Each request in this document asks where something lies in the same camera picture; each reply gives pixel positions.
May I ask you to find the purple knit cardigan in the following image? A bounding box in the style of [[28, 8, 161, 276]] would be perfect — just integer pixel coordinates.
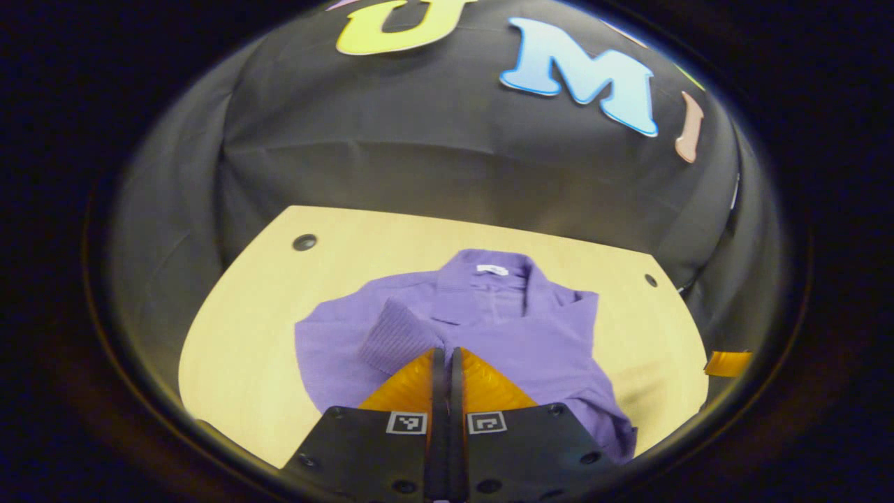
[[294, 248, 638, 466]]

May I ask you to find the black backdrop cloth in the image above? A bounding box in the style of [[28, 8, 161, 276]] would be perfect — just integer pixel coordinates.
[[105, 0, 779, 392]]

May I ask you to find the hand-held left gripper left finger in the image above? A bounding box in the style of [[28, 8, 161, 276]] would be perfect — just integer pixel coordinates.
[[279, 347, 448, 503]]

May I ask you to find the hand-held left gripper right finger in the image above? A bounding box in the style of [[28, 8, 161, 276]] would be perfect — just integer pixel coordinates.
[[447, 347, 629, 503]]

